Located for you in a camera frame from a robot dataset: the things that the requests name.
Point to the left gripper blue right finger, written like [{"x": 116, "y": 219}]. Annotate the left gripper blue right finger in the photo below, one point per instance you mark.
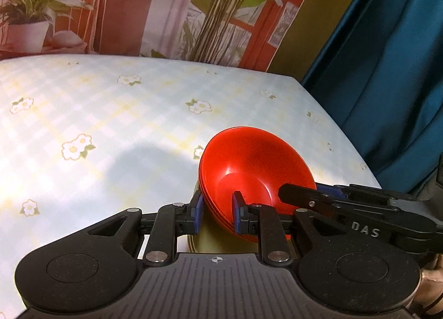
[{"x": 262, "y": 221}]

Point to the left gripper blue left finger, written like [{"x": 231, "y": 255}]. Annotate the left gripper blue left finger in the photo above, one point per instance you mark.
[{"x": 165, "y": 226}]

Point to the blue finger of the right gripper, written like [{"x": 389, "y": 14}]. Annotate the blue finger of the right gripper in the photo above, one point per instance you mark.
[
  {"x": 306, "y": 198},
  {"x": 332, "y": 192}
]

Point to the green square plate back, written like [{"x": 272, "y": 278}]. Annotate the green square plate back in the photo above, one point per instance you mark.
[{"x": 212, "y": 238}]

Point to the red bowl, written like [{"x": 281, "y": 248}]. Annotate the red bowl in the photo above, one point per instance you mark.
[
  {"x": 254, "y": 162},
  {"x": 249, "y": 237},
  {"x": 228, "y": 225}
]

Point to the red bowl back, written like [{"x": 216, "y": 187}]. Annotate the red bowl back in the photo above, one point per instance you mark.
[{"x": 249, "y": 237}]

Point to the person right hand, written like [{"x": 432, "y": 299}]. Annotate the person right hand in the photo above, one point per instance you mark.
[{"x": 428, "y": 298}]

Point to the teal curtain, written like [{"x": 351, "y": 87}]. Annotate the teal curtain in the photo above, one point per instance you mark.
[{"x": 379, "y": 77}]

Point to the floral checked tablecloth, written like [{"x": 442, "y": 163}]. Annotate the floral checked tablecloth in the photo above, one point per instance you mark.
[{"x": 86, "y": 136}]

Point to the printed room backdrop cloth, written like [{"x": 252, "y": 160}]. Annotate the printed room backdrop cloth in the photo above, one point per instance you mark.
[{"x": 279, "y": 36}]

